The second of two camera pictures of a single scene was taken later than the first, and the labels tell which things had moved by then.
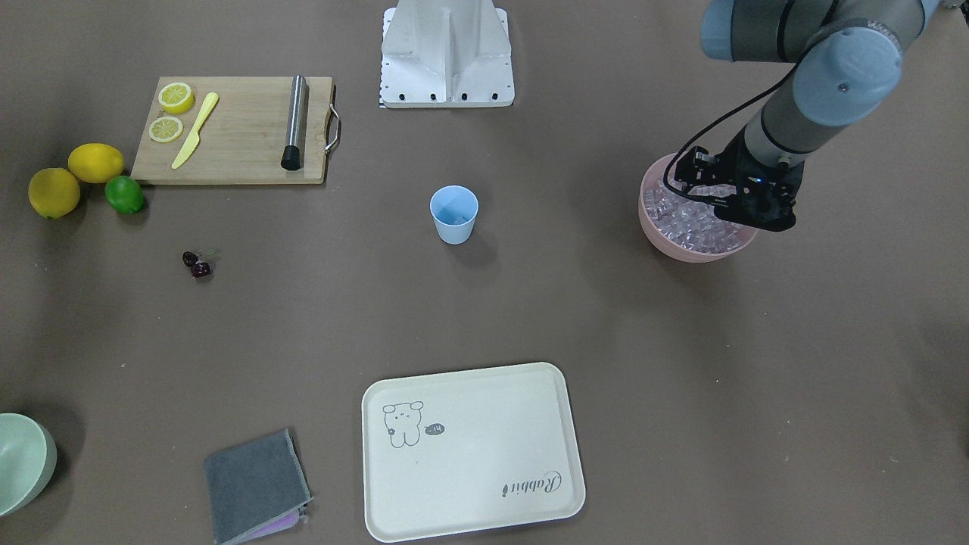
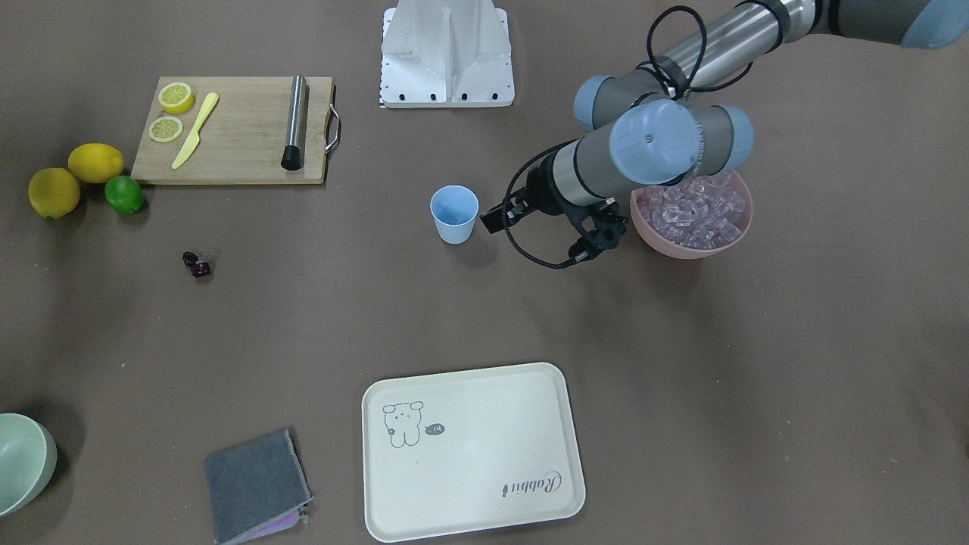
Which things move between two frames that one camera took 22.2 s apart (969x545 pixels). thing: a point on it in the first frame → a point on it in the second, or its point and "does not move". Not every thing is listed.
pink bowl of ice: x=686 y=228 does not move
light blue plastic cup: x=454 y=208 does not move
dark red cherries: x=197 y=269 does not move
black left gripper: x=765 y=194 → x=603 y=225
